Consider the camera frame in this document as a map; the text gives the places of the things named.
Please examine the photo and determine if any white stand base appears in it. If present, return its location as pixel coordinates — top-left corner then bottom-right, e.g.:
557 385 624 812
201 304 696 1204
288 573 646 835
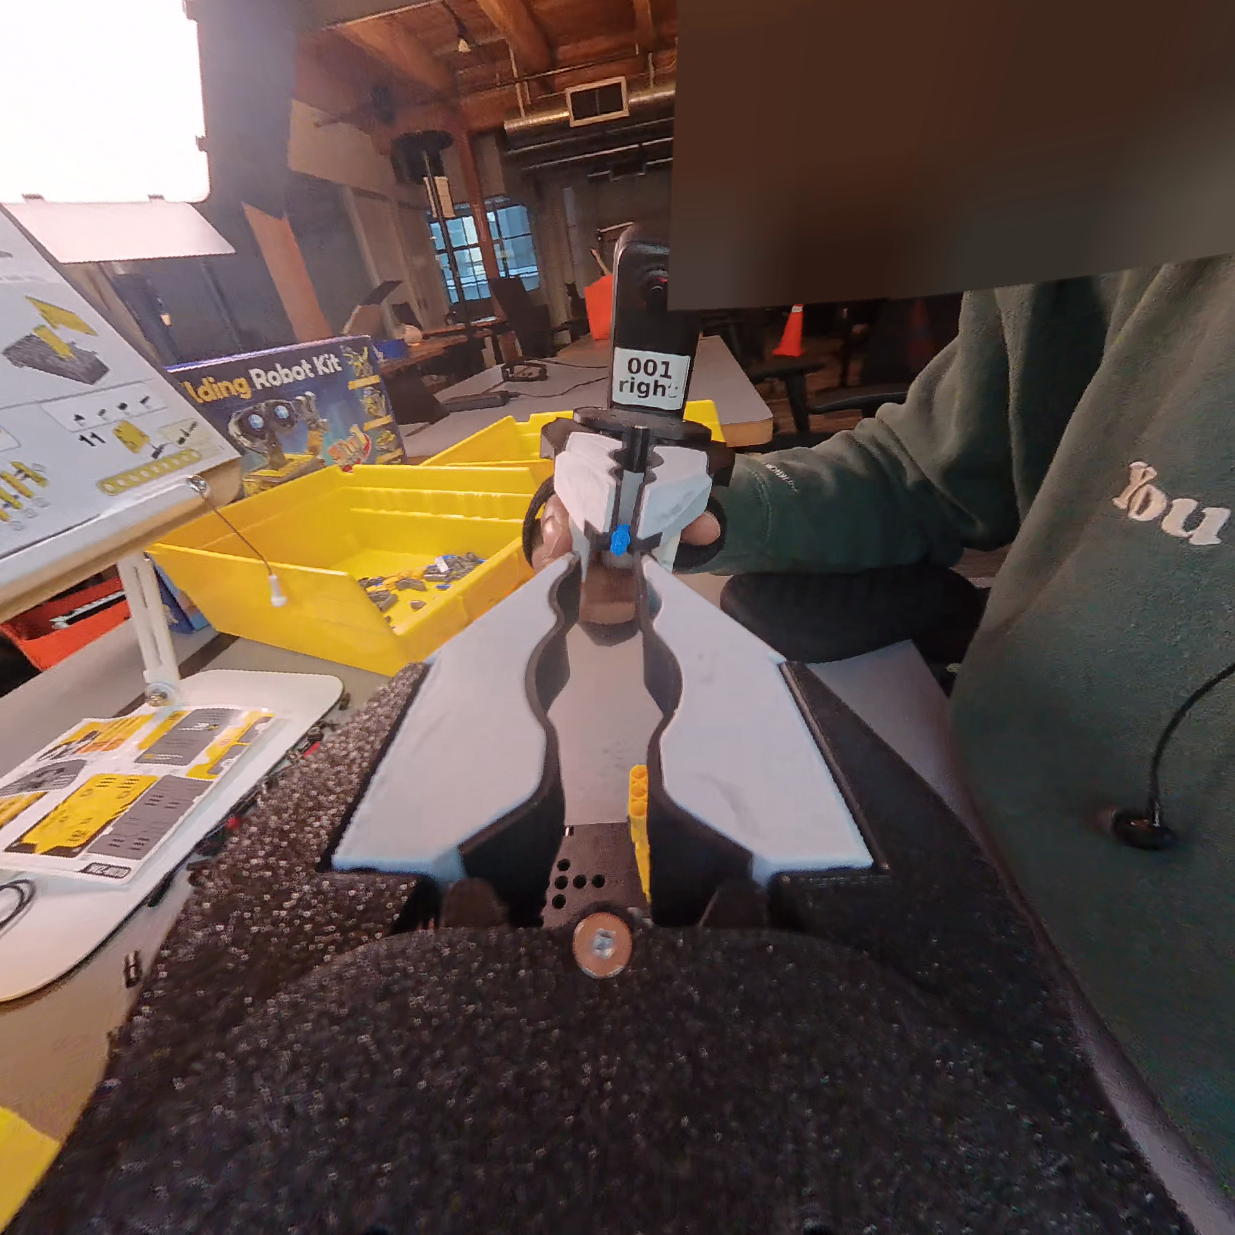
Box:
0 670 345 1004

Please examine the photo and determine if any white document stand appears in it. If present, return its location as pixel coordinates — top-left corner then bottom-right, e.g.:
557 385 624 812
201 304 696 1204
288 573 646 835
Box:
116 549 185 707

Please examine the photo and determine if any blue-lit window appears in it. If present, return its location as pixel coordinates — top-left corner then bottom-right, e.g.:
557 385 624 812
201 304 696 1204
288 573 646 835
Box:
429 199 545 305

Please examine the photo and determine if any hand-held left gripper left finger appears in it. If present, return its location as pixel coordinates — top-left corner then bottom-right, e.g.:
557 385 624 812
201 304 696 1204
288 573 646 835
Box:
332 555 608 873

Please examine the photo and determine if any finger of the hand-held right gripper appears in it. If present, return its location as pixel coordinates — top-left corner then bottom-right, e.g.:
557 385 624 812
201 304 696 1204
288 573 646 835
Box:
548 426 624 563
639 432 713 565

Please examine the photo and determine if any sticker sheet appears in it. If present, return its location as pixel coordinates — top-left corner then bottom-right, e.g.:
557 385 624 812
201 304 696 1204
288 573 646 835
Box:
0 704 274 885

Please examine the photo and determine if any white flat lamp panel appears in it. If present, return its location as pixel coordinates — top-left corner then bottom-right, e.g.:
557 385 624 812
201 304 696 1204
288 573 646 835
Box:
10 199 236 266

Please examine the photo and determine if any yellow storage bin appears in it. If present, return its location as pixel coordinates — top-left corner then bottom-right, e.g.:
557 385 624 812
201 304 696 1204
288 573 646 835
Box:
416 399 724 476
151 460 561 676
0 1104 58 1226

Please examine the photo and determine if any black earphone with cable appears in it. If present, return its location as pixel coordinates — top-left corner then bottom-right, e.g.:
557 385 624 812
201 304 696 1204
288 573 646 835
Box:
1109 665 1235 852

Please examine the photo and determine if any open lego instruction manual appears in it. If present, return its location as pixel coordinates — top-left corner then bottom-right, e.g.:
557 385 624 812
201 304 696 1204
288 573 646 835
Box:
0 202 242 618

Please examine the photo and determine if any colourful lego set box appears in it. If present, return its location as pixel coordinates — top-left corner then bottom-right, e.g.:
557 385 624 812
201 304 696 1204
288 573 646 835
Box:
170 338 407 499

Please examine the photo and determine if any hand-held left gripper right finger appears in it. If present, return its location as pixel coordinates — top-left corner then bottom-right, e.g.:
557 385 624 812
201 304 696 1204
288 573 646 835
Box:
621 560 879 877

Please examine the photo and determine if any person's right forearm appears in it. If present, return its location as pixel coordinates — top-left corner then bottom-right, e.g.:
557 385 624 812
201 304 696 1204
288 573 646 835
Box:
704 289 1024 580

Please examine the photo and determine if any black lego model yellow beam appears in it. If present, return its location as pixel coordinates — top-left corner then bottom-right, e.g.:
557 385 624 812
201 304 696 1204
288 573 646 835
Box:
540 762 657 921

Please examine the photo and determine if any person's right hand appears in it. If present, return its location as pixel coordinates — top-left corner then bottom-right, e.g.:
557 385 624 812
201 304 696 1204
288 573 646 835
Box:
521 479 730 577

